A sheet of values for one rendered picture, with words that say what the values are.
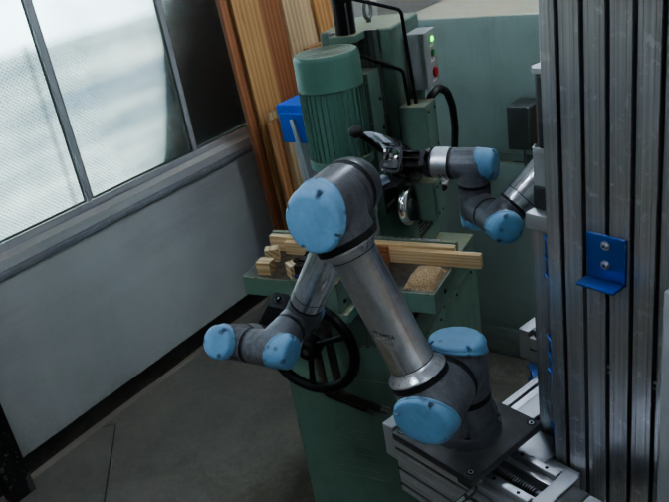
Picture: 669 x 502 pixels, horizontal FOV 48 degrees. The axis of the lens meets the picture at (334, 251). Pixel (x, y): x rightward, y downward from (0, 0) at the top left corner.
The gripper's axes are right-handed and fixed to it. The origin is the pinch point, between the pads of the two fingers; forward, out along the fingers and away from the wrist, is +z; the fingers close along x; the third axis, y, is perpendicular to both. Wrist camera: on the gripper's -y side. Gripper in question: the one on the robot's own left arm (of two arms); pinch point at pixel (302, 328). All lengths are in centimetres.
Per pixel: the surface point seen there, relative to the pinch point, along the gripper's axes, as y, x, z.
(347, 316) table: -3.7, 5.0, 14.9
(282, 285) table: -8.8, -20.7, 21.8
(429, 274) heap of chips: -17.3, 22.1, 25.7
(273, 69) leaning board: -104, -109, 132
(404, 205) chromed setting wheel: -36, 8, 35
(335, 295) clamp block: -8.8, 2.3, 11.7
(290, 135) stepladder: -64, -67, 89
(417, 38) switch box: -83, 8, 30
